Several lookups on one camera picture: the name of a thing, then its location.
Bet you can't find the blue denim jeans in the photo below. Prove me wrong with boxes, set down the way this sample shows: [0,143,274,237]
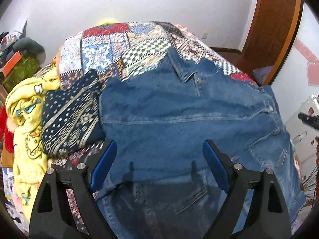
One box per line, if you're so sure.
[96,52,307,239]

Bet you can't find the navy patterned cloth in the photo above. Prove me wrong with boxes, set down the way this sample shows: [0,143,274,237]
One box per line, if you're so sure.
[41,68,106,155]

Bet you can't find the grey cushion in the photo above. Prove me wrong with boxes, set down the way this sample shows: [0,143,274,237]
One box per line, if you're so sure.
[12,38,46,63]

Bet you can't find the yellow foam tube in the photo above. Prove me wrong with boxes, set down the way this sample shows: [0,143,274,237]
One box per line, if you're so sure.
[96,17,119,27]

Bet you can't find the bundle of thin sticks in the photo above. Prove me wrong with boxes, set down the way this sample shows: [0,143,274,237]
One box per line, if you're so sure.
[300,166,319,208]

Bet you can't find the orange box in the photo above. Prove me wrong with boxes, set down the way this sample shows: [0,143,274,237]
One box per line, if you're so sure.
[2,52,23,76]

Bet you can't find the red plush toy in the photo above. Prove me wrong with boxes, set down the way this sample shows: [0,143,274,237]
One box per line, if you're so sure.
[0,105,16,153]

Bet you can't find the wooden door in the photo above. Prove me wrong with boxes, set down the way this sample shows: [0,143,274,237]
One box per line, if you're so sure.
[239,0,299,68]

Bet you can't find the yellow cartoon blanket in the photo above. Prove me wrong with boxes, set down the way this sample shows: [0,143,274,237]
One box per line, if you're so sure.
[5,66,61,221]

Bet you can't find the white printed bag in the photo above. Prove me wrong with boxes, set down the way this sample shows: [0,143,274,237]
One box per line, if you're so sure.
[284,94,319,156]

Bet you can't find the lavender cloth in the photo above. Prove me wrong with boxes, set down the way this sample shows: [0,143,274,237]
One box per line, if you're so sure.
[252,66,275,85]

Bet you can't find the patchwork bed blanket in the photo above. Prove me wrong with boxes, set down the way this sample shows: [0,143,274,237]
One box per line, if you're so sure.
[50,21,261,234]

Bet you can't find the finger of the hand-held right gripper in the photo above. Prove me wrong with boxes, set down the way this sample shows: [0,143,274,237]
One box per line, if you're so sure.
[298,113,319,131]

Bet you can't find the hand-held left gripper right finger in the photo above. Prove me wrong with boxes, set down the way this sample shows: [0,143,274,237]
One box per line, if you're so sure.
[202,139,292,239]

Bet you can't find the white printed cardboard box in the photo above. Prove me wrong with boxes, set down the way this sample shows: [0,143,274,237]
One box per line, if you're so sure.
[2,167,17,201]

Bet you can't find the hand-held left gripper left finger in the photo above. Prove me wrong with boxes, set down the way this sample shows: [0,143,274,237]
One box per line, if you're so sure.
[29,139,117,239]

